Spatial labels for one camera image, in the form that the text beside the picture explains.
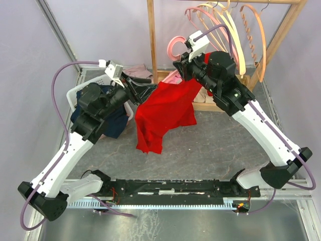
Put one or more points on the light pink hanger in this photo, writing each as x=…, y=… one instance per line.
x=192, y=17

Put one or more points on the beige cloth in rack base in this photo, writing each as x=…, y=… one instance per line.
x=203, y=97

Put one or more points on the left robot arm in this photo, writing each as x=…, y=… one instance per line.
x=47, y=193

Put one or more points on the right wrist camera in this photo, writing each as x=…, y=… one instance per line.
x=197, y=43

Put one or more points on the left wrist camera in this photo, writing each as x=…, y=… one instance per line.
x=112, y=70

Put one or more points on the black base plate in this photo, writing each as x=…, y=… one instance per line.
x=174, y=192

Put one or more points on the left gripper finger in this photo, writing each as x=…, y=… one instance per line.
x=137, y=81
x=140, y=93

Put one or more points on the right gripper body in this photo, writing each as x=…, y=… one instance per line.
x=196, y=69

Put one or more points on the aluminium frame rail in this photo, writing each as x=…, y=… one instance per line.
x=105, y=205

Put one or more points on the cream hanger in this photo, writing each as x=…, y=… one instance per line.
x=234, y=32
x=210, y=10

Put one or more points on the white plastic basket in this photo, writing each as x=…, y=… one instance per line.
x=101, y=80

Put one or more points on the pink cloth in rack base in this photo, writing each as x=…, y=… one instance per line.
x=173, y=78

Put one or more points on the navy blue t shirt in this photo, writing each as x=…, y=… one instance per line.
x=117, y=121

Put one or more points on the wooden clothes rack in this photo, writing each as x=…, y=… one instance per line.
x=289, y=18

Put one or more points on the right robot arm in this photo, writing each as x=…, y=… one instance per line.
x=217, y=75

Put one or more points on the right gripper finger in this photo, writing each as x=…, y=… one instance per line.
x=182, y=68
x=185, y=58

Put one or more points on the pink cloth on floor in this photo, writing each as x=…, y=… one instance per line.
x=139, y=71

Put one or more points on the corner aluminium profile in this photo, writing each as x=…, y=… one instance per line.
x=47, y=12

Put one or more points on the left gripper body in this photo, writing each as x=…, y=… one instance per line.
x=129, y=91

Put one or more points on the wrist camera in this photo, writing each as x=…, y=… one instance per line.
x=112, y=70
x=197, y=43

